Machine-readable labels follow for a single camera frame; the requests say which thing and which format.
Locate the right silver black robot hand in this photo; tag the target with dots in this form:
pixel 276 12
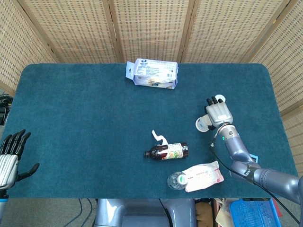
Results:
pixel 219 113

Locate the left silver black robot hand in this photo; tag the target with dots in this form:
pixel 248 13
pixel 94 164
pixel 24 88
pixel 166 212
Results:
pixel 8 165

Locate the white cup blue flower print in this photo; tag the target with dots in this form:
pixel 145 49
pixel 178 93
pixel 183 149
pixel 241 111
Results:
pixel 201 124

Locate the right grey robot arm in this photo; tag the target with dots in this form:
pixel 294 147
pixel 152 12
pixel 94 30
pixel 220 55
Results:
pixel 236 146

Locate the small blue carton box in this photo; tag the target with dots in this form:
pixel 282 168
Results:
pixel 255 158

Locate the torn white label strip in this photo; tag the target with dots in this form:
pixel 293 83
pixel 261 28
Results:
pixel 156 136

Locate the brown tea bottle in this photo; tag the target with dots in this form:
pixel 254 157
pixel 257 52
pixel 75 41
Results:
pixel 158 152

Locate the blue white tissue pack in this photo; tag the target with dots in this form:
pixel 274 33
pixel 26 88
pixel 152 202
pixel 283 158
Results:
pixel 154 71

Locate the woven rattan screen panel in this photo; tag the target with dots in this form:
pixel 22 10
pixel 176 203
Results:
pixel 225 30
pixel 151 28
pixel 284 71
pixel 19 47
pixel 75 30

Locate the clear water bottle green label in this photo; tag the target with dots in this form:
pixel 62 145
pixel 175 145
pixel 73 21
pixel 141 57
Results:
pixel 174 182

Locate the teal table cloth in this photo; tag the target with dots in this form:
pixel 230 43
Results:
pixel 82 118

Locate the beige cardboard sheet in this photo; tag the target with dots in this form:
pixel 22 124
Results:
pixel 222 212

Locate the brown paper bag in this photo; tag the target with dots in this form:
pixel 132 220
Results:
pixel 204 212

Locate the blue plastic basket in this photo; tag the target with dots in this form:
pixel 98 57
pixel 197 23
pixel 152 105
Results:
pixel 253 212

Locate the grey robot torso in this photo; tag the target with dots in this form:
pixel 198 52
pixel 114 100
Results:
pixel 142 212

